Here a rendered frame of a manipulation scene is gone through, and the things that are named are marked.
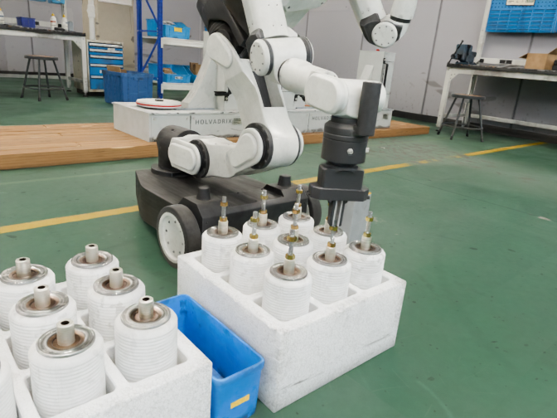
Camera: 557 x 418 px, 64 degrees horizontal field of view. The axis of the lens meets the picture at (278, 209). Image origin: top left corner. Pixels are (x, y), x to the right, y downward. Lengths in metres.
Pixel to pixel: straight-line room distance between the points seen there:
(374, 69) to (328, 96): 3.84
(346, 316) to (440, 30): 5.84
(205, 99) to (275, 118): 2.00
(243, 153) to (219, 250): 0.43
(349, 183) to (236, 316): 0.35
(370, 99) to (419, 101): 5.82
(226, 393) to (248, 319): 0.15
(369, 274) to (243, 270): 0.29
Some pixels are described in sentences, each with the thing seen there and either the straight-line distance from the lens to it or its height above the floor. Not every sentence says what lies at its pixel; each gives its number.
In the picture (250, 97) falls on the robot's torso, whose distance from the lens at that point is 1.41.
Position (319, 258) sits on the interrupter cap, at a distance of 0.97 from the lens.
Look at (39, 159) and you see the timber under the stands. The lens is 2.72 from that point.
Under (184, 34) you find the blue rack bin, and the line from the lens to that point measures 6.16.
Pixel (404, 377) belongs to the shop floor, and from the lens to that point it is 1.10.
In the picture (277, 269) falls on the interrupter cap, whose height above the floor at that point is 0.25.
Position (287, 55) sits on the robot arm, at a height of 0.66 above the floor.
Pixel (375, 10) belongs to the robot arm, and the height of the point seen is 0.81.
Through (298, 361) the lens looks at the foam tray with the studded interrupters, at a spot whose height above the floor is 0.10.
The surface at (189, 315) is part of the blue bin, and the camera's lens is 1.07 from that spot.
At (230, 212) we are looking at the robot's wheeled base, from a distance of 1.43.
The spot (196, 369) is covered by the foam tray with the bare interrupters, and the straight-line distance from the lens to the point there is 0.76.
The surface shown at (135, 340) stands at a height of 0.24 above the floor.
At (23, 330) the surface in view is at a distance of 0.79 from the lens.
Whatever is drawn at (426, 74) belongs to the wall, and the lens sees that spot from 6.62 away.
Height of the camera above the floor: 0.65
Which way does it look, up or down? 18 degrees down
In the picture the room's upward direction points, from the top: 5 degrees clockwise
